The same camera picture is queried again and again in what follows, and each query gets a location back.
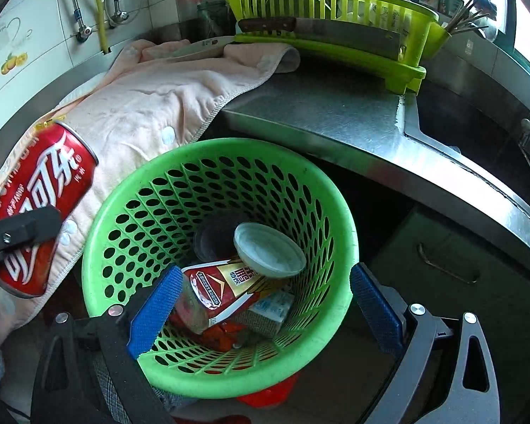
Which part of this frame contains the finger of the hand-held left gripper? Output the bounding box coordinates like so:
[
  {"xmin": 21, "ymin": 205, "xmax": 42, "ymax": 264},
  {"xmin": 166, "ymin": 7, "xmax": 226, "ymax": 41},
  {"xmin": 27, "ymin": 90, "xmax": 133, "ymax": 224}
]
[{"xmin": 0, "ymin": 207, "xmax": 63, "ymax": 270}]

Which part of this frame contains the metal cabinet handle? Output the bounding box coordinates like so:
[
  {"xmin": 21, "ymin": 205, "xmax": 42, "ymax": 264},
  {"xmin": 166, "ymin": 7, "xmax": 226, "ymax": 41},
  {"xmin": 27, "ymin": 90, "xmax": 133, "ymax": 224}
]
[{"xmin": 417, "ymin": 243, "xmax": 480, "ymax": 284}]

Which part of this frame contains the pink towel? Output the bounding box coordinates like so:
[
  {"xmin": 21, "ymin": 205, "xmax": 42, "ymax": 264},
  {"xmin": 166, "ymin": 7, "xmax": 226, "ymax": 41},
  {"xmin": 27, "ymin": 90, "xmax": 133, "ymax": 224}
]
[{"xmin": 0, "ymin": 39, "xmax": 301, "ymax": 345}]

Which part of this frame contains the cleaver with wooden handle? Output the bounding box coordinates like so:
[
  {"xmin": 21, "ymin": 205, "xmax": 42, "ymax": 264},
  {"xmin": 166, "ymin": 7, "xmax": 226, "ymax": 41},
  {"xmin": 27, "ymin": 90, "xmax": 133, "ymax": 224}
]
[{"xmin": 237, "ymin": 17, "xmax": 402, "ymax": 60}]

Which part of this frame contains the glass jar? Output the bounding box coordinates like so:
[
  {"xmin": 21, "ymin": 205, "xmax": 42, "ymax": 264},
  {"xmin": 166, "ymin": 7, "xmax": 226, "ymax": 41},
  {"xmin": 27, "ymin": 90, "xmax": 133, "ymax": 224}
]
[{"xmin": 197, "ymin": 0, "xmax": 230, "ymax": 36}]

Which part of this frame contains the orange wrapper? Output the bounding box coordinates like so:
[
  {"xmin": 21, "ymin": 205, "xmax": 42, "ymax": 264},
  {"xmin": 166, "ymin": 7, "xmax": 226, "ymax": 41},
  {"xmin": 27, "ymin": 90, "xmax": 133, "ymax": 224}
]
[{"xmin": 199, "ymin": 322, "xmax": 248, "ymax": 349}]

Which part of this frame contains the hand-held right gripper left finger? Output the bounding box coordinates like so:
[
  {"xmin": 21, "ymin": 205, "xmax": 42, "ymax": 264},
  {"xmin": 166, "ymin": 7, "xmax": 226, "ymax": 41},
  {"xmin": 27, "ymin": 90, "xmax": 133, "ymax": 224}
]
[{"xmin": 30, "ymin": 265, "xmax": 184, "ymax": 424}]

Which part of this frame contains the red snack packet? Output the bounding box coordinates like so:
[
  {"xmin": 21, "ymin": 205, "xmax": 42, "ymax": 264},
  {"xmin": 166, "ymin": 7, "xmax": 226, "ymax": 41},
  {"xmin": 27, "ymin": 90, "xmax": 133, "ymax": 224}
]
[{"xmin": 170, "ymin": 258, "xmax": 288, "ymax": 334}]

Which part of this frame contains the green plastic basket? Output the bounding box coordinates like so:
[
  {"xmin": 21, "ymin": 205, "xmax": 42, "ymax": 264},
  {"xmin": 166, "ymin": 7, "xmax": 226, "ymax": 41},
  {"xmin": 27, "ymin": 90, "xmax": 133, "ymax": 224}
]
[{"xmin": 82, "ymin": 138, "xmax": 358, "ymax": 400}]

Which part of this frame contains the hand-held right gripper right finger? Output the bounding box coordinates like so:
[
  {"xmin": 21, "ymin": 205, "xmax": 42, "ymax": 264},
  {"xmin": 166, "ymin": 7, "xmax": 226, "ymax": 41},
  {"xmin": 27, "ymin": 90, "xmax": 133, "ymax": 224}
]
[{"xmin": 350, "ymin": 263, "xmax": 502, "ymax": 424}]

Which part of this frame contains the red cola can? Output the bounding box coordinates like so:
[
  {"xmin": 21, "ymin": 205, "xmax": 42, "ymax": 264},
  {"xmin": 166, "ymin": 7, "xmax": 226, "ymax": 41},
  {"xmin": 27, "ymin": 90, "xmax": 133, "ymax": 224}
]
[{"xmin": 0, "ymin": 120, "xmax": 99, "ymax": 299}]

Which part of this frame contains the bundle of chopsticks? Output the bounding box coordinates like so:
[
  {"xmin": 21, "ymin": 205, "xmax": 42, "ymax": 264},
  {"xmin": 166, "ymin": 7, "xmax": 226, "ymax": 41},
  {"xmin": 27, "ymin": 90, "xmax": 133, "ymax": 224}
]
[{"xmin": 444, "ymin": 0, "xmax": 497, "ymax": 35}]

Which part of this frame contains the yellow gas hose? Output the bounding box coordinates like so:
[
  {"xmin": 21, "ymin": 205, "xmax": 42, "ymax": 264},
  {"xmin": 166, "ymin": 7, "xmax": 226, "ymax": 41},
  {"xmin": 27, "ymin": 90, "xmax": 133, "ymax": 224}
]
[{"xmin": 93, "ymin": 0, "xmax": 112, "ymax": 54}]

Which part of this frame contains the pale blue packet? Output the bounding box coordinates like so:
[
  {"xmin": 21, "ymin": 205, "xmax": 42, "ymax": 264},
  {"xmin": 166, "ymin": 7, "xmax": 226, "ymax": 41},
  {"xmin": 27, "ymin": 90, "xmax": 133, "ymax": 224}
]
[{"xmin": 247, "ymin": 289, "xmax": 296, "ymax": 336}]

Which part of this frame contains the white paper cup green logo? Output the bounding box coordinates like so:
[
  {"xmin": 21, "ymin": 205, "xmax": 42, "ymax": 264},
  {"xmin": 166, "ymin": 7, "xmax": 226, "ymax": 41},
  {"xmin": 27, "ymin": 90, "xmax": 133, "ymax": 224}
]
[{"xmin": 233, "ymin": 222, "xmax": 307, "ymax": 279}]

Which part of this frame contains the red plastic object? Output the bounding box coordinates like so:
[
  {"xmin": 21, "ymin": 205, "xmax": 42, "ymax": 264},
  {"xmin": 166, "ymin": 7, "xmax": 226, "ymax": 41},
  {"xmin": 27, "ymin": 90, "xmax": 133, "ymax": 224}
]
[{"xmin": 236, "ymin": 373, "xmax": 299, "ymax": 407}]

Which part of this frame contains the clear plastic cup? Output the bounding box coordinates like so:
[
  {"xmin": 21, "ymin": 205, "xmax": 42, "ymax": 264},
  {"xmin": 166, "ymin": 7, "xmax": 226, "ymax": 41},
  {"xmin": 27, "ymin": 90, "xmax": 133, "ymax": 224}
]
[{"xmin": 193, "ymin": 216, "xmax": 248, "ymax": 270}]

